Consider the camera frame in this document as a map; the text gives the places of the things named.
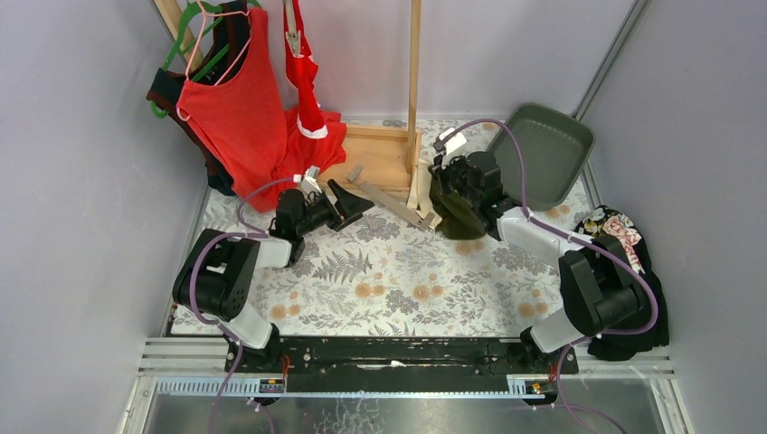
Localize olive green underwear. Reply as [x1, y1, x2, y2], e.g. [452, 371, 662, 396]
[406, 159, 485, 241]

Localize wooden clip hanger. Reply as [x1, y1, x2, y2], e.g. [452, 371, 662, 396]
[346, 165, 435, 233]
[283, 0, 302, 58]

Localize red underwear with white lettering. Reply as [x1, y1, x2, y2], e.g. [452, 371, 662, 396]
[283, 0, 328, 139]

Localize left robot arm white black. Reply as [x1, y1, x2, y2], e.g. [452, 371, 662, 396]
[172, 180, 374, 350]

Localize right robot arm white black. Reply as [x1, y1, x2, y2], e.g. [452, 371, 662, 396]
[429, 151, 658, 354]

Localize green plastic hanger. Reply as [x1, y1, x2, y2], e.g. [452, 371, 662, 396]
[148, 0, 265, 119]

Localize wooden clothes rack stand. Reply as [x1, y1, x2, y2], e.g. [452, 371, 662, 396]
[318, 1, 422, 202]

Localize floral table cloth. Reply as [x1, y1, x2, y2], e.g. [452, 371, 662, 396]
[170, 118, 594, 338]

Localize red tank top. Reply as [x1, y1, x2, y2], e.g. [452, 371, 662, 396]
[176, 8, 347, 212]

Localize dark striped garment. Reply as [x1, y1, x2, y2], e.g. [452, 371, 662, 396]
[147, 1, 250, 196]

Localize black floral garment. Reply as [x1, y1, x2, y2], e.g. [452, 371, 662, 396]
[575, 205, 670, 362]

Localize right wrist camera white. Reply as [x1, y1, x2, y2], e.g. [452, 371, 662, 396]
[433, 127, 468, 157]

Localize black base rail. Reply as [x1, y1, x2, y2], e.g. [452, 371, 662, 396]
[224, 336, 580, 394]

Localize pink wire hanger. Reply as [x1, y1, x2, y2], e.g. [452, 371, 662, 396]
[153, 1, 260, 127]

